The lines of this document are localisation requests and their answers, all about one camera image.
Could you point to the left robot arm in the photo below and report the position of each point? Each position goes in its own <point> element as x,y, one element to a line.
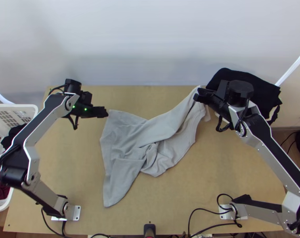
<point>33,129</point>

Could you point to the pile of folded clothes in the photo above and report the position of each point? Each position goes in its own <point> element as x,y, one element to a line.
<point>261,91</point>

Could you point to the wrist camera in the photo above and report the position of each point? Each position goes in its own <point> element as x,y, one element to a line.
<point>223,89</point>
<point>86,98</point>

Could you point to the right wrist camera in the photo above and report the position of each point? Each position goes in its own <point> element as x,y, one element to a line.
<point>223,89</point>

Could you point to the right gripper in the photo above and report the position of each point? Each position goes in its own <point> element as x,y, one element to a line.
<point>220,106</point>

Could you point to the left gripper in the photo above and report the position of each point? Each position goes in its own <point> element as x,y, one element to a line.
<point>92,112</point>

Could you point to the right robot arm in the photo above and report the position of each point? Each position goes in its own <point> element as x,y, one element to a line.
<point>263,138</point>

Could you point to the grey t-shirt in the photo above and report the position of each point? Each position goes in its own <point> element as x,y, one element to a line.
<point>130,138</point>

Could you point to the white laundry basket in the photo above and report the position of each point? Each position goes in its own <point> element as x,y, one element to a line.
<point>8,114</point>

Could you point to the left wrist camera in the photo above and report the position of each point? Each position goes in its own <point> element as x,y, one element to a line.
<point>86,98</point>

